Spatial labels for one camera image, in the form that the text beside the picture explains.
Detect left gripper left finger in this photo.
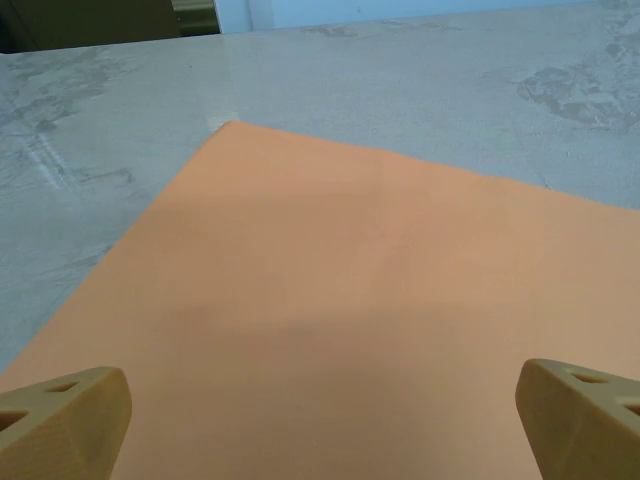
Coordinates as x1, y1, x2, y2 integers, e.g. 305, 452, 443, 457
0, 366, 133, 480

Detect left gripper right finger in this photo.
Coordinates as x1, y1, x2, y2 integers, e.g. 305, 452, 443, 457
516, 358, 640, 480

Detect brown wooden panel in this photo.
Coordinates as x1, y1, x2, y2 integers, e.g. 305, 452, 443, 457
0, 0, 182, 54

